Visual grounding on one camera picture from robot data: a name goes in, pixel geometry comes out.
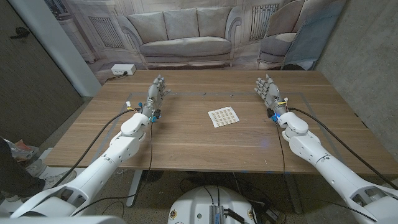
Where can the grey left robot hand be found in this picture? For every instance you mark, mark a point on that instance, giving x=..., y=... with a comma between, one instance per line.
x=154, y=99

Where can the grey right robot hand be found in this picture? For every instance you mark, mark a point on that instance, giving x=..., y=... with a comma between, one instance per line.
x=273, y=98

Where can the postage stamp sheet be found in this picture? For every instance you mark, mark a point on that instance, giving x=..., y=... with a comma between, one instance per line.
x=224, y=116

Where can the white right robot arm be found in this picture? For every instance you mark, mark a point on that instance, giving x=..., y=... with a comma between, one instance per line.
x=326, y=165

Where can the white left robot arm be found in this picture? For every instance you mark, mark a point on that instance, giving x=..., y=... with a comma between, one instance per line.
x=102, y=165

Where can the black rounded object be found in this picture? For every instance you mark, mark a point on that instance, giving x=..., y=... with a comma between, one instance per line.
x=292, y=67

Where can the white power strip box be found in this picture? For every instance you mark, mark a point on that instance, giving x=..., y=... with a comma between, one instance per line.
x=122, y=69

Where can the printed sofa room backdrop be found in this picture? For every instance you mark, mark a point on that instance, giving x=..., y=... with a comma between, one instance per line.
x=186, y=31

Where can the white table leg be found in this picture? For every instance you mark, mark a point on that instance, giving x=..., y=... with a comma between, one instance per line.
x=135, y=186

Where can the grey table leg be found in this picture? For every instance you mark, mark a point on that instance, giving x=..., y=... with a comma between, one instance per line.
x=293, y=193

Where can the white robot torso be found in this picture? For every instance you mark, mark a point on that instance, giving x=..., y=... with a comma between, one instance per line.
x=199, y=202

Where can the grey white sneaker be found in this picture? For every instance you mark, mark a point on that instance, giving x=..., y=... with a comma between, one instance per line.
x=37, y=168
x=71, y=177

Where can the black power adapter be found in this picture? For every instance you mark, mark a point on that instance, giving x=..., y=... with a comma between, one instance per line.
x=272, y=214

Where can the dark wooden door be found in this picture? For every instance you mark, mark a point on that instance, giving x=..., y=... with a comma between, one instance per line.
x=31, y=87

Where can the silver finned box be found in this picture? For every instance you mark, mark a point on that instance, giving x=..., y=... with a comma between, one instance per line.
x=216, y=214

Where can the person's black trouser leg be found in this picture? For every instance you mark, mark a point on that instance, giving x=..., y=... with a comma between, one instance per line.
x=12, y=177

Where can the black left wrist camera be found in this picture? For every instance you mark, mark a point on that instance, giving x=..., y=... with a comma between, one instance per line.
x=157, y=114

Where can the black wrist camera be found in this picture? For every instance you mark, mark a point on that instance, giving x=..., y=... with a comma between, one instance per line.
x=271, y=114
x=157, y=114

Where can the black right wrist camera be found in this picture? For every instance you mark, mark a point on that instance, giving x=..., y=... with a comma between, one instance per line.
x=271, y=114

